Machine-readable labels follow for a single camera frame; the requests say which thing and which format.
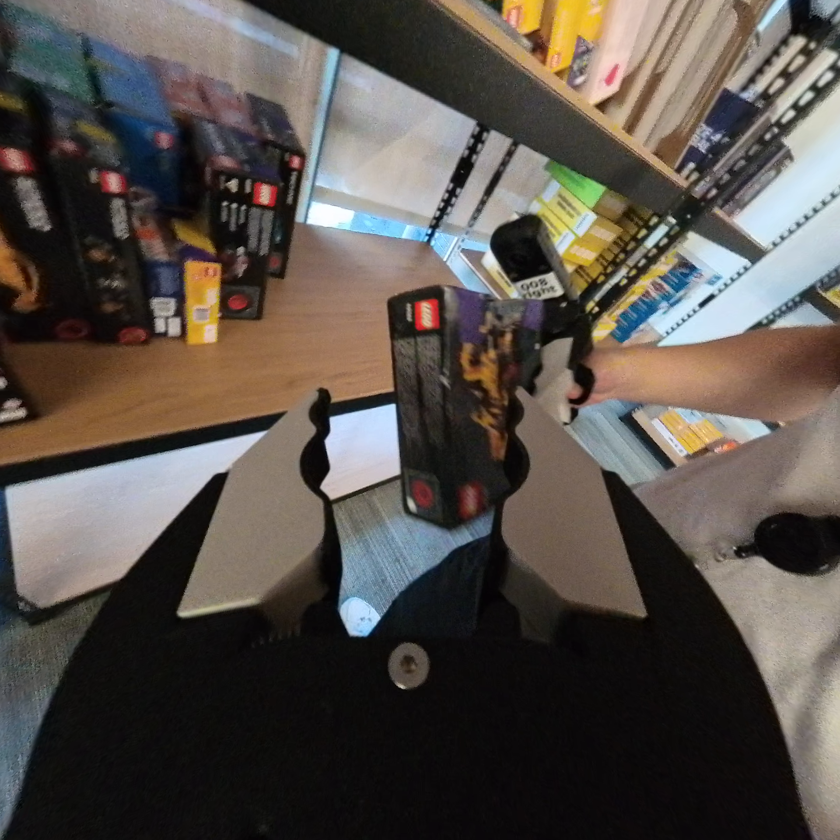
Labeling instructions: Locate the black toy box red logo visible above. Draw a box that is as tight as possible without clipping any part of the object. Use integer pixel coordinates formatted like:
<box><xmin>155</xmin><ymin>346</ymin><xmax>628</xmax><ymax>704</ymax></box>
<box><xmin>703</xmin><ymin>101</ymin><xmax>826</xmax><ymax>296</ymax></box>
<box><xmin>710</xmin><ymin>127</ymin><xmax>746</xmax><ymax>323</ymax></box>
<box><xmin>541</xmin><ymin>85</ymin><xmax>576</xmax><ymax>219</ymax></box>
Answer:
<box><xmin>246</xmin><ymin>92</ymin><xmax>307</xmax><ymax>281</ymax></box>

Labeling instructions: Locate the black cord toggle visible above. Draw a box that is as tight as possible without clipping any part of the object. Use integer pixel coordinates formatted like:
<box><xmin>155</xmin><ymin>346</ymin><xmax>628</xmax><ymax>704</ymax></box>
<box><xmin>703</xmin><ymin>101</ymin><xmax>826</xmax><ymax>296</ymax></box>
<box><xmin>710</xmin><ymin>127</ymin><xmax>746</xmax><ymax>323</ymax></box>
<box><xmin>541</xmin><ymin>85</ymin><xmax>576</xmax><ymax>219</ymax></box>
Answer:
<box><xmin>734</xmin><ymin>513</ymin><xmax>840</xmax><ymax>578</ymax></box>

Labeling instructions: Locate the black orange toy box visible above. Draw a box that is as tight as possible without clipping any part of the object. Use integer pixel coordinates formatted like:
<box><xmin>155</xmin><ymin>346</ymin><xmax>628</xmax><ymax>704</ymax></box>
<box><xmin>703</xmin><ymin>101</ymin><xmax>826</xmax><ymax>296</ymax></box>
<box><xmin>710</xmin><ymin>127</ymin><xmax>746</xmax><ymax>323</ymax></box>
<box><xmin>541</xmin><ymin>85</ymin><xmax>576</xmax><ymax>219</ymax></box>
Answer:
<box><xmin>0</xmin><ymin>72</ymin><xmax>83</xmax><ymax>343</ymax></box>

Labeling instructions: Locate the small black yellow toy box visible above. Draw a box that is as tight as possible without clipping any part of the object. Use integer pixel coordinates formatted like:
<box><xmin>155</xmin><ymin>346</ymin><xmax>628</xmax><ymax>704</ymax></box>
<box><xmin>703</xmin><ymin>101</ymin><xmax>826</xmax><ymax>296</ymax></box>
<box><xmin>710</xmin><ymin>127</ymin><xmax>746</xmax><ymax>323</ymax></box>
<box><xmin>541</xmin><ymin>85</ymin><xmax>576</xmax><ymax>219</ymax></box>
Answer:
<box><xmin>386</xmin><ymin>284</ymin><xmax>547</xmax><ymax>530</ymax></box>

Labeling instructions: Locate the brown cardboard box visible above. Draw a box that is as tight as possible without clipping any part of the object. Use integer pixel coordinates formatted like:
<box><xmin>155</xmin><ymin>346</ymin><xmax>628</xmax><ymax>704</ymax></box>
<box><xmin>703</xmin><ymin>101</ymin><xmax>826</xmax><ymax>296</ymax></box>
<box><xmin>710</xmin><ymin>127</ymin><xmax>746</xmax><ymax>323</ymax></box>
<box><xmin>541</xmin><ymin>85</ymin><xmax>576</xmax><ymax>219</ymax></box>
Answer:
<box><xmin>617</xmin><ymin>0</ymin><xmax>778</xmax><ymax>168</ymax></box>

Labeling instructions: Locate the large yellow toy box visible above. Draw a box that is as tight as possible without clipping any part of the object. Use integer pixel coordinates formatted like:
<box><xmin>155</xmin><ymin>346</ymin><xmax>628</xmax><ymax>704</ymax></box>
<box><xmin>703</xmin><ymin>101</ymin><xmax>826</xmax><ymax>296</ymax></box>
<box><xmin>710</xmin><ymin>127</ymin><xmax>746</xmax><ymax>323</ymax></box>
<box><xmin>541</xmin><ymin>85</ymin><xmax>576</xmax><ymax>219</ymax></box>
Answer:
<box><xmin>500</xmin><ymin>0</ymin><xmax>547</xmax><ymax>35</ymax></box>

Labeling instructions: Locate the pale pink box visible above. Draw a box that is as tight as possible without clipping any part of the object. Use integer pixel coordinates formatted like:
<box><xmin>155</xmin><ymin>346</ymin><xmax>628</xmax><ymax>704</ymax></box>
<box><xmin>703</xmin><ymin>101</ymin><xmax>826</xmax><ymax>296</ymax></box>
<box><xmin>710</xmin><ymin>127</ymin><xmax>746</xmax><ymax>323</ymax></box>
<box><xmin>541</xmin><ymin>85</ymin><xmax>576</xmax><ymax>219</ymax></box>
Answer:
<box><xmin>584</xmin><ymin>0</ymin><xmax>665</xmax><ymax>107</ymax></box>

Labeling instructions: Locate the person's right hand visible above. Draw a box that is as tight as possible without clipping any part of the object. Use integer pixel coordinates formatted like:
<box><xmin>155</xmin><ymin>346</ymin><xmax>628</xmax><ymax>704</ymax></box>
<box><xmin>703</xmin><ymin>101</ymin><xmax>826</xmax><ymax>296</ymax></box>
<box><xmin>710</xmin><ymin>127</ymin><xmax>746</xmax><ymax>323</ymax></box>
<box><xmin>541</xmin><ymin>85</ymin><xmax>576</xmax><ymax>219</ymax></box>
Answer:
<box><xmin>566</xmin><ymin>350</ymin><xmax>632</xmax><ymax>406</ymax></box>

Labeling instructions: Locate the dark blue toy box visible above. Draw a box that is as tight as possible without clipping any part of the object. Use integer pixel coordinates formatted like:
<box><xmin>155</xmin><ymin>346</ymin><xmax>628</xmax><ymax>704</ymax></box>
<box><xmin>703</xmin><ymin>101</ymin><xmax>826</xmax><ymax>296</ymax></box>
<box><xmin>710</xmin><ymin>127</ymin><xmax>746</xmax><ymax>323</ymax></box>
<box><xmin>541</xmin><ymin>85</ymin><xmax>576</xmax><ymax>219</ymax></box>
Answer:
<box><xmin>85</xmin><ymin>36</ymin><xmax>186</xmax><ymax>214</ymax></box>

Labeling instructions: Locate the white rack side panel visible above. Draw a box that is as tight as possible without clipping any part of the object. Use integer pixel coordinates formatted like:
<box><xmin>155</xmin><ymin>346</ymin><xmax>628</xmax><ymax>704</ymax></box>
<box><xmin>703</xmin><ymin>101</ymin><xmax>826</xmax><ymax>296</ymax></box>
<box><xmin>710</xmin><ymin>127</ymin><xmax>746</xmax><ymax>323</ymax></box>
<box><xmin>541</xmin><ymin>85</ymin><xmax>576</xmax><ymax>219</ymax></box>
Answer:
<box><xmin>5</xmin><ymin>402</ymin><xmax>403</xmax><ymax>611</ymax></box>

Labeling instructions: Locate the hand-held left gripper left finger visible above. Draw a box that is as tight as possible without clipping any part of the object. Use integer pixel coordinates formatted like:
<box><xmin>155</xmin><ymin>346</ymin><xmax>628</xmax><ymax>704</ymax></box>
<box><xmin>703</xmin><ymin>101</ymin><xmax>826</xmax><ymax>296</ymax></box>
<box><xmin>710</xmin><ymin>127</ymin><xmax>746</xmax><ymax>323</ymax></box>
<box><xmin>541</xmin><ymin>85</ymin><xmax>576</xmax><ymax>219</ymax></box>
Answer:
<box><xmin>177</xmin><ymin>387</ymin><xmax>343</xmax><ymax>643</ymax></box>

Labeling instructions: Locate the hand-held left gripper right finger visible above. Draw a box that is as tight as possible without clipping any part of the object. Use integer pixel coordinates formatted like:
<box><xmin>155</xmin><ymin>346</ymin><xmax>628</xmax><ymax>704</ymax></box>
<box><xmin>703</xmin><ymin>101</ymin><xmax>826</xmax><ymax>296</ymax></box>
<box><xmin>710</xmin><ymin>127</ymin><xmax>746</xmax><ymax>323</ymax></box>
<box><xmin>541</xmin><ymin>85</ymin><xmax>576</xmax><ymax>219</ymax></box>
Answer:
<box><xmin>493</xmin><ymin>388</ymin><xmax>649</xmax><ymax>643</ymax></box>

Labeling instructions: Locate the small blue white toy box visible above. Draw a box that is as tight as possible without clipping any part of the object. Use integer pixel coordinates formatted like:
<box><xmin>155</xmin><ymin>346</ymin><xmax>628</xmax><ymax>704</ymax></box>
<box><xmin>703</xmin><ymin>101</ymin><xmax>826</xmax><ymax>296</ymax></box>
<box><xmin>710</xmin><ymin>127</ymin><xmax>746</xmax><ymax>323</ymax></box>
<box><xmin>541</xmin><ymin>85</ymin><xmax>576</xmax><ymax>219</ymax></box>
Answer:
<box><xmin>130</xmin><ymin>197</ymin><xmax>186</xmax><ymax>340</ymax></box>

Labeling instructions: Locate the black blue truck toy box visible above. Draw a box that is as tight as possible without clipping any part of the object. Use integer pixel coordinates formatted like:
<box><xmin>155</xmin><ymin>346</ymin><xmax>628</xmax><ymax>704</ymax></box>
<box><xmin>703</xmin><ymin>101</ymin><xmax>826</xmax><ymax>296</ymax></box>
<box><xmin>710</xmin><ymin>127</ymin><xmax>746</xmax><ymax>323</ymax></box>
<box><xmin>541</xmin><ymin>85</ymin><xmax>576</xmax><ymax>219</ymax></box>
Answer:
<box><xmin>190</xmin><ymin>118</ymin><xmax>271</xmax><ymax>321</ymax></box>

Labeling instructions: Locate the stack of yellow boxes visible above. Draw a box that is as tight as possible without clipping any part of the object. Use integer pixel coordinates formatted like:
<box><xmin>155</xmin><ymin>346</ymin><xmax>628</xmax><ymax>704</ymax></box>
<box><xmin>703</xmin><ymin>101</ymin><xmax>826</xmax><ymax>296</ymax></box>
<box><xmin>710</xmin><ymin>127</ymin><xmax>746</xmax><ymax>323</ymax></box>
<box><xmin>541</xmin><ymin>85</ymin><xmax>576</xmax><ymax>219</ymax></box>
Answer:
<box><xmin>481</xmin><ymin>163</ymin><xmax>660</xmax><ymax>304</ymax></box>

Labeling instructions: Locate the low shelf of yellow boxes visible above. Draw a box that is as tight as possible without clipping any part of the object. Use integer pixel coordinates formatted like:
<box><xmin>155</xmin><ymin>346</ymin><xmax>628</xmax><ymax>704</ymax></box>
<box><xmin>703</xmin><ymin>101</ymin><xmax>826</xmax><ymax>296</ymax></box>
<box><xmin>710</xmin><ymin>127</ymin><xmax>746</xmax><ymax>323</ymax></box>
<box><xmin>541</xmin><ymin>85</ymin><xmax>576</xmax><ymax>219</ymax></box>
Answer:
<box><xmin>633</xmin><ymin>403</ymin><xmax>772</xmax><ymax>468</ymax></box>

